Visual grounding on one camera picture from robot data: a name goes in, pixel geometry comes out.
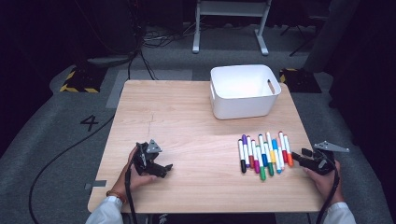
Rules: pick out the white metal table frame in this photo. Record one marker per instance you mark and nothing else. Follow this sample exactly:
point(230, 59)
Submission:
point(230, 9)

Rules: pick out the person's right hand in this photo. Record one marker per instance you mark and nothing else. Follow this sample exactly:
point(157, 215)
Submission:
point(325, 185)

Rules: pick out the white plastic bin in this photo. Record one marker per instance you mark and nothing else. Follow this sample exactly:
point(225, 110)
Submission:
point(243, 107)

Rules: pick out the grey curtain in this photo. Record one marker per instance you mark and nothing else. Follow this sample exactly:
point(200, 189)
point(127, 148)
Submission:
point(330, 34)

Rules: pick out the black tripod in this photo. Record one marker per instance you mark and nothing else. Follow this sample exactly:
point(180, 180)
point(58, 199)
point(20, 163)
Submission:
point(303, 34)

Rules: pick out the light green marker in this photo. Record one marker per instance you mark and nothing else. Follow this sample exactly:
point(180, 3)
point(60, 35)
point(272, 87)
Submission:
point(262, 173)

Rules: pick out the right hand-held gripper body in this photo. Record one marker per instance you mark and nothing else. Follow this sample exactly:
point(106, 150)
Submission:
point(322, 163)

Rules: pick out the magenta marker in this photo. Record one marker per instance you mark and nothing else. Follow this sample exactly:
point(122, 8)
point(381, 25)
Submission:
point(256, 166)

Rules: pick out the light blue marker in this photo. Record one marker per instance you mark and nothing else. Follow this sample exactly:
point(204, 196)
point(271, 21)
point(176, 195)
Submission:
point(274, 144)

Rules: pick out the grey tape strip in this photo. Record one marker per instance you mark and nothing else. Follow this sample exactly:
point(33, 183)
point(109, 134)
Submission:
point(98, 183)

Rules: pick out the person's left hand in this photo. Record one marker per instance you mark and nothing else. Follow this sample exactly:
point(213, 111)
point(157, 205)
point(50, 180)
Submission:
point(140, 180)

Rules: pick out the dark blue marker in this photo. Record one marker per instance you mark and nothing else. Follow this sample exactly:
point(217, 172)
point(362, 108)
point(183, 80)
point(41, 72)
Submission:
point(264, 160)

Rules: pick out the dark round stand base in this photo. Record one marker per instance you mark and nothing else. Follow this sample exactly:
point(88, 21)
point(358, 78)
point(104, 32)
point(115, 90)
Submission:
point(109, 61)

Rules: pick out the purple marker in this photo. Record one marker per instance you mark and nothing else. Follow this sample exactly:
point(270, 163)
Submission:
point(244, 140)

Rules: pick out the black marker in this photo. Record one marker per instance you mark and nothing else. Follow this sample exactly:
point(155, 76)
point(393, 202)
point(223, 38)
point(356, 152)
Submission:
point(243, 166)

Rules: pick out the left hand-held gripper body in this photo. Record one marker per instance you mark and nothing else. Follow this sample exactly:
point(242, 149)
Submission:
point(146, 161)

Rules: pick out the orange marker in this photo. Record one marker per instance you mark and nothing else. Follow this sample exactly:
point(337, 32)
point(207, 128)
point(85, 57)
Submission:
point(290, 160)

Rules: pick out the black yellow striped floor mat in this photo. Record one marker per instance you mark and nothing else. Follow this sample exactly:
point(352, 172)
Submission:
point(82, 81)
point(300, 81)

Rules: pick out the yellow marker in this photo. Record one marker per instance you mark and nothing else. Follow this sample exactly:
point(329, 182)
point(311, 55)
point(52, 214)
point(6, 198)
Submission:
point(272, 157)

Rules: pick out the brown marker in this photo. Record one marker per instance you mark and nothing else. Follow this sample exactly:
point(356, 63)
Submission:
point(251, 161)

